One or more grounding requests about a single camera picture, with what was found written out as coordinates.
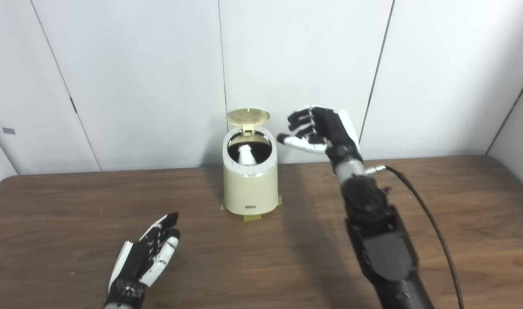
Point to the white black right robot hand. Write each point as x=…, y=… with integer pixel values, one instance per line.
x=334, y=133

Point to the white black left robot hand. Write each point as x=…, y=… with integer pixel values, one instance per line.
x=145, y=257

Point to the cream round bin lid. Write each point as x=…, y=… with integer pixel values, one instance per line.
x=248, y=116

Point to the small white plastic bottle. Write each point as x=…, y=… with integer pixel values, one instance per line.
x=246, y=155

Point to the cream-colored cylindrical bin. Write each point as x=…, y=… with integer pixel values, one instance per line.
x=250, y=193

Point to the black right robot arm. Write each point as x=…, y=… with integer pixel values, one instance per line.
x=381, y=240

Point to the small grey wall label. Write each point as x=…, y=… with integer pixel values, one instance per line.
x=9, y=131

